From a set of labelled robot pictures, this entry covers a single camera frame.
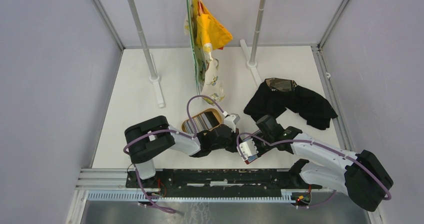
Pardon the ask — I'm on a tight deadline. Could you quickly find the right metal rack pole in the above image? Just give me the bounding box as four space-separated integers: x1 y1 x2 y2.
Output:
239 0 266 87

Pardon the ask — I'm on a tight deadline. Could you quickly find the white slotted cable duct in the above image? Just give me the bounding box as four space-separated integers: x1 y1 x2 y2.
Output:
86 190 296 204

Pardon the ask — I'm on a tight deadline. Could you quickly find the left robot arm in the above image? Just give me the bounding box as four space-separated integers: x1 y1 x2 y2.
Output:
123 113 240 188

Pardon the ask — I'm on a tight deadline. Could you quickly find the yellow floral hanging cloth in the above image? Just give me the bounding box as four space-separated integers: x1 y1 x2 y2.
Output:
184 0 233 105

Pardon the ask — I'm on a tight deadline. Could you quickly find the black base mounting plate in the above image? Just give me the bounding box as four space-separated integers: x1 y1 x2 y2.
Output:
141 168 322 198

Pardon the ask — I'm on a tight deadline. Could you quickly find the black shirt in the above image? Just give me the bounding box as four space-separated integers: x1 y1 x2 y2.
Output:
243 77 338 130

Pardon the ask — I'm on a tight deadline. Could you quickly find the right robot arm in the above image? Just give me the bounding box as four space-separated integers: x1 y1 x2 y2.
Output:
251 115 394 212

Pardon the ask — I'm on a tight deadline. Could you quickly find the green hanging cloth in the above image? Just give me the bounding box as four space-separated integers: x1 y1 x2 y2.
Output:
186 0 201 95

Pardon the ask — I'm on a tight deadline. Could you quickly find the metal rack pole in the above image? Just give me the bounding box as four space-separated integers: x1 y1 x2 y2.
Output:
127 0 166 108
239 0 266 87

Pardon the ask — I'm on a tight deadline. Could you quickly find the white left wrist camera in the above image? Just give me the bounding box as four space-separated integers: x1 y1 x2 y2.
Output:
222 111 240 133

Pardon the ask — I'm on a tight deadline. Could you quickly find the left metal rack pole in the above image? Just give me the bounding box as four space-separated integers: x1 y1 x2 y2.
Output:
127 0 166 108

